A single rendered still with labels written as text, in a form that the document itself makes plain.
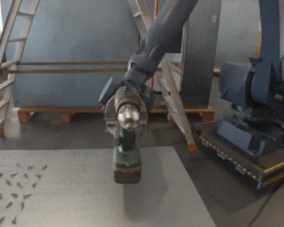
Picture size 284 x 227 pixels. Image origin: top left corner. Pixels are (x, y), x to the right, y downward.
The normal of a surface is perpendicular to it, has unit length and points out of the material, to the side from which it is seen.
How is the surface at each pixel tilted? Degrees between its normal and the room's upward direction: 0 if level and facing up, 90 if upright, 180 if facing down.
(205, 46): 90
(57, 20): 90
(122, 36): 90
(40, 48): 90
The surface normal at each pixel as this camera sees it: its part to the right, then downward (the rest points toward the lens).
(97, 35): 0.09, 0.38
